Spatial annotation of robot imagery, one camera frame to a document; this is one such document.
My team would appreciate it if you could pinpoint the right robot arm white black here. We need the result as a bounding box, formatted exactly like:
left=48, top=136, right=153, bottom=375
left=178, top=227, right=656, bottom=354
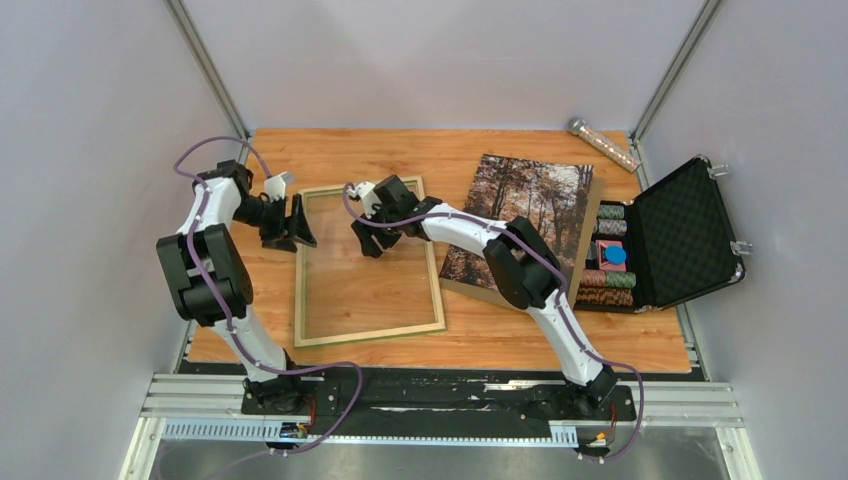
left=343, top=175, right=618, bottom=418

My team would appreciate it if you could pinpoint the black poker chip case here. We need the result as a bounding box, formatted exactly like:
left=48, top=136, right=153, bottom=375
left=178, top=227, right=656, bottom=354
left=573, top=155, right=751, bottom=313

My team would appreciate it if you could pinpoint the autumn forest photo board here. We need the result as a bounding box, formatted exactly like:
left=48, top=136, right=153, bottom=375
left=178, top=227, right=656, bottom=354
left=438, top=153, right=605, bottom=311

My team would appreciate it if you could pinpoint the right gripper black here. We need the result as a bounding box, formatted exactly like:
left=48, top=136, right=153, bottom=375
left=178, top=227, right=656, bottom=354
left=353, top=202, right=403, bottom=259

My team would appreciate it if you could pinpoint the wooden picture frame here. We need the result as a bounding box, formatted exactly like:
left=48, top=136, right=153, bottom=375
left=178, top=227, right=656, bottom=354
left=293, top=174, right=448, bottom=349

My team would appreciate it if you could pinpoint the blue poker chip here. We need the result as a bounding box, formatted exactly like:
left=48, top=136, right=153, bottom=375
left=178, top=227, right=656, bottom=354
left=604, top=245, right=627, bottom=265

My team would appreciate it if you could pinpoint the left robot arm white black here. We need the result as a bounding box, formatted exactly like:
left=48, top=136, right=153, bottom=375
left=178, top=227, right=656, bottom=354
left=156, top=160, right=317, bottom=414

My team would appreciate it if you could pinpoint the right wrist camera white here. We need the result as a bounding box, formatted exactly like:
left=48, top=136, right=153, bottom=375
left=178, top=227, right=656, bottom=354
left=348, top=181, right=378, bottom=204

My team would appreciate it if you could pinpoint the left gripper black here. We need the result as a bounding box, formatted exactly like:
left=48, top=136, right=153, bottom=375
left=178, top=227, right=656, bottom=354
left=231, top=195, right=317, bottom=255

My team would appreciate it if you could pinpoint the silver glitter microphone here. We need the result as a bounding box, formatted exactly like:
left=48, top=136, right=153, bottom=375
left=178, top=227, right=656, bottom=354
left=567, top=117, right=641, bottom=173

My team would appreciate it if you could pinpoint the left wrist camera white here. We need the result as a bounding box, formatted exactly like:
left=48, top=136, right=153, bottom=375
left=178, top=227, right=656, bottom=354
left=264, top=171, right=294, bottom=201

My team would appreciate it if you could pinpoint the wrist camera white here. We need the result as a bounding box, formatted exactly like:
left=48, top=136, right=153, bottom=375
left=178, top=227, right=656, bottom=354
left=264, top=171, right=294, bottom=201
left=348, top=181, right=378, bottom=204

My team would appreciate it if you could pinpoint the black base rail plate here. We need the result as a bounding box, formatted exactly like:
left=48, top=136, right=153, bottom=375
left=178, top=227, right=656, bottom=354
left=240, top=367, right=637, bottom=439

